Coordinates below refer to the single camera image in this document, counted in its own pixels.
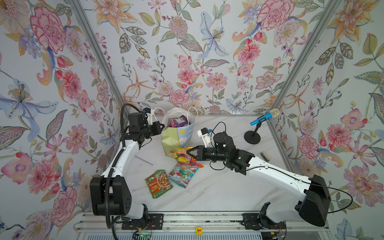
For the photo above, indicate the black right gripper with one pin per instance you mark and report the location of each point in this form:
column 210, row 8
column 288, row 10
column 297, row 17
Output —
column 201, row 151

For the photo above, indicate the orange Fox's fruits packet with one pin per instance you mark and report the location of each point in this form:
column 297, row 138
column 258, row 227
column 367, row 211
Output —
column 180, row 154

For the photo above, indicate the teal Fox's candy packet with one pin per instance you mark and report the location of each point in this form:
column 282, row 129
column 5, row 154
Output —
column 183, row 173

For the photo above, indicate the purple Fox's candy packet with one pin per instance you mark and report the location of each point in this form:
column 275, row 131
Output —
column 179, row 122

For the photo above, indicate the landscape print paper bag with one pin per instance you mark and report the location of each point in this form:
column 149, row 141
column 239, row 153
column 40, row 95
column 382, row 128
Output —
column 173, row 138

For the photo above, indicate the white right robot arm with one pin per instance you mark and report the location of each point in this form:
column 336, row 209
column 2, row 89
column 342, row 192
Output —
column 310, row 196

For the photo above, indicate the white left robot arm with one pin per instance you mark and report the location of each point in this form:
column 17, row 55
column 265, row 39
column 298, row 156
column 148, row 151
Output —
column 110, row 194

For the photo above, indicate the green orange snack packet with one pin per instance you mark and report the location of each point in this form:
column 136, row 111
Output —
column 158, row 183

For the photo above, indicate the blue toy microphone on stand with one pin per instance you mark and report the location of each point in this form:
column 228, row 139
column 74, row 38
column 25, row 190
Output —
column 253, row 137

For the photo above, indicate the yellow tag with letter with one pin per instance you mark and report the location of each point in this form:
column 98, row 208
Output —
column 199, row 231

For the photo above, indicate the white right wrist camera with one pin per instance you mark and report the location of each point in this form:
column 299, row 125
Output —
column 206, row 135

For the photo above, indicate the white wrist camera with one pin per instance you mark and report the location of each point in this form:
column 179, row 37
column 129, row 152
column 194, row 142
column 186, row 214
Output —
column 206, row 135
column 151, row 118

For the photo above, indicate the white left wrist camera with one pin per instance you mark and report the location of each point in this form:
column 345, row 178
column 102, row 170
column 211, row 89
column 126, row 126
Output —
column 151, row 118

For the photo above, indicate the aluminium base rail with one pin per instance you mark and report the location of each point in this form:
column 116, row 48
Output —
column 187, row 222

